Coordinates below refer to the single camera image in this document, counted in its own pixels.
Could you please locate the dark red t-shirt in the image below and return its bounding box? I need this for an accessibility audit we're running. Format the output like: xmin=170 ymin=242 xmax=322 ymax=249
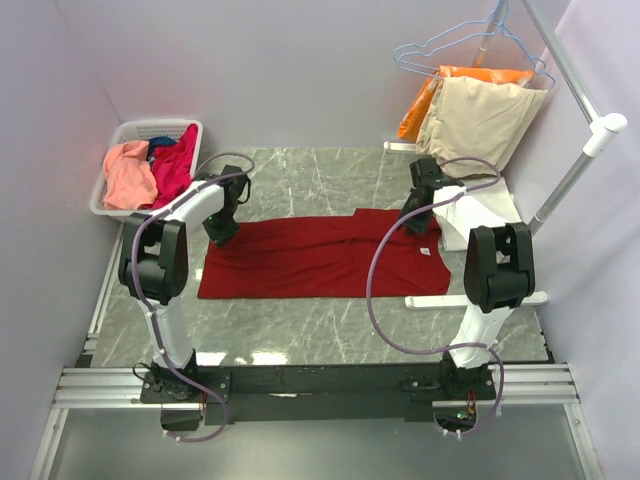
xmin=198 ymin=208 xmax=451 ymax=300

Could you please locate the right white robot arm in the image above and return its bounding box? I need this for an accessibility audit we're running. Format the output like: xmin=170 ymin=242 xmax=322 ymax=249
xmin=399 ymin=157 xmax=535 ymax=399

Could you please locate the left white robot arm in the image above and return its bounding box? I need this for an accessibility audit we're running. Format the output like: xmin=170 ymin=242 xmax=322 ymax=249
xmin=118 ymin=165 xmax=251 ymax=402

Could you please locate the orange hanging garment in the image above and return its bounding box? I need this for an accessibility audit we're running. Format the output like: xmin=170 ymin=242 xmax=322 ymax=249
xmin=397 ymin=65 xmax=535 ymax=143

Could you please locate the folded white t-shirt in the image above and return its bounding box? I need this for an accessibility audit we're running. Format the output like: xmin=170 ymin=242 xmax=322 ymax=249
xmin=433 ymin=178 xmax=521 ymax=252

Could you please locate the magenta shirt in basket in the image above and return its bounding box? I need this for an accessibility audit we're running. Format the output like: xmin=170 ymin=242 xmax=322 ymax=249
xmin=149 ymin=123 xmax=199 ymax=209

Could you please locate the beige hanging garment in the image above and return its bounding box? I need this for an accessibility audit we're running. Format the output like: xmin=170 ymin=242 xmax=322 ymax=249
xmin=415 ymin=76 xmax=547 ymax=179

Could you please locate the salmon pink shirt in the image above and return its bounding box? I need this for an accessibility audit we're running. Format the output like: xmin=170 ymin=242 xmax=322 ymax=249
xmin=103 ymin=140 xmax=158 ymax=210

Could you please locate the dark blue shirt in basket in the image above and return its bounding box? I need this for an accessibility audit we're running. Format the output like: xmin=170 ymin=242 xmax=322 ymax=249
xmin=147 ymin=136 xmax=176 ymax=163

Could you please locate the white plastic laundry basket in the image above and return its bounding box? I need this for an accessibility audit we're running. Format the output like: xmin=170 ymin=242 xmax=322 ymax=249
xmin=90 ymin=119 xmax=203 ymax=221

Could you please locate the white metal clothes rack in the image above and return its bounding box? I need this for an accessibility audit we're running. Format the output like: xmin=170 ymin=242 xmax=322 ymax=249
xmin=382 ymin=0 xmax=629 ymax=311

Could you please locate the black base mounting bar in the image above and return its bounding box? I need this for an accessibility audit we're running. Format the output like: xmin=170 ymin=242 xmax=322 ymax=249
xmin=140 ymin=361 xmax=496 ymax=431

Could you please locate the blue wire hanger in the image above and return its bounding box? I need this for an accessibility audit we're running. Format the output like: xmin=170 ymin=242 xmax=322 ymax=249
xmin=392 ymin=1 xmax=557 ymax=95

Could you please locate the aluminium rail frame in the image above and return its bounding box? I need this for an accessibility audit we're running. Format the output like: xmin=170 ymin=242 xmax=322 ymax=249
xmin=29 ymin=364 xmax=604 ymax=479

